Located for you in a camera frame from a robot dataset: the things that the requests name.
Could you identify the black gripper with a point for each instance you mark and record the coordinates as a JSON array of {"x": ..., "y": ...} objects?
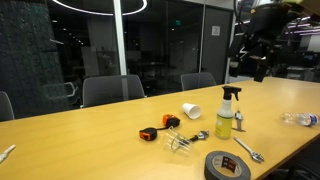
[{"x": 252, "y": 46}]

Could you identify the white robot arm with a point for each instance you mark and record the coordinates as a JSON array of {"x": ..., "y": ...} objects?
[{"x": 270, "y": 20}]

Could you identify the white foam cup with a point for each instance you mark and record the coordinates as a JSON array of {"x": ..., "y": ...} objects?
[{"x": 191, "y": 110}]

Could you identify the paper sign on door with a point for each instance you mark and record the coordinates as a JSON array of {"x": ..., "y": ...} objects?
[{"x": 215, "y": 31}]

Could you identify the digital caliper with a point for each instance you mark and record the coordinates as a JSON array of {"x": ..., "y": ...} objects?
[{"x": 239, "y": 119}]

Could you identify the grey office chair right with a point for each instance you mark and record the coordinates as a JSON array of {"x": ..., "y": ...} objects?
[{"x": 197, "y": 80}]

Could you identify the grey office chair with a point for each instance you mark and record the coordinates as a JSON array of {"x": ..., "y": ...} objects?
[
  {"x": 197, "y": 80},
  {"x": 6, "y": 110},
  {"x": 111, "y": 89}
]

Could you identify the clear water bottle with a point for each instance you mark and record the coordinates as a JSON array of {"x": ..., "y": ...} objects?
[{"x": 303, "y": 119}]

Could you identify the silver adjustable wrench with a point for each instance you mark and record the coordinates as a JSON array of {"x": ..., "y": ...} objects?
[{"x": 257, "y": 157}]

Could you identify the orange tape measure far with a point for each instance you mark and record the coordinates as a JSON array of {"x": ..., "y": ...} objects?
[{"x": 170, "y": 120}]

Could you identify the orange tape measure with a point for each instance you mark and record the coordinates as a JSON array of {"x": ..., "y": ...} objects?
[
  {"x": 170, "y": 120},
  {"x": 148, "y": 134}
]

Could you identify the orange tape measure near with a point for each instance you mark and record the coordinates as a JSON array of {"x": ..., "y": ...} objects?
[{"x": 148, "y": 134}]

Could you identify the grey office chair middle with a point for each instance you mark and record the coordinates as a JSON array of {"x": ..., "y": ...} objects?
[{"x": 111, "y": 89}]

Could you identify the grey office chair left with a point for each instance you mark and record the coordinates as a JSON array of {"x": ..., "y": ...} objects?
[{"x": 6, "y": 110}]

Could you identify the white object table edge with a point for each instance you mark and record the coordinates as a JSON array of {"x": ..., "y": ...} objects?
[{"x": 4, "y": 155}]

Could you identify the black-handled adjustable wrench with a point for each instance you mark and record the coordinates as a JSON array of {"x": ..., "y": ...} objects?
[{"x": 202, "y": 135}]

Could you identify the black duct tape roll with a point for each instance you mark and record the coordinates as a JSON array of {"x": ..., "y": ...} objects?
[{"x": 221, "y": 165}]

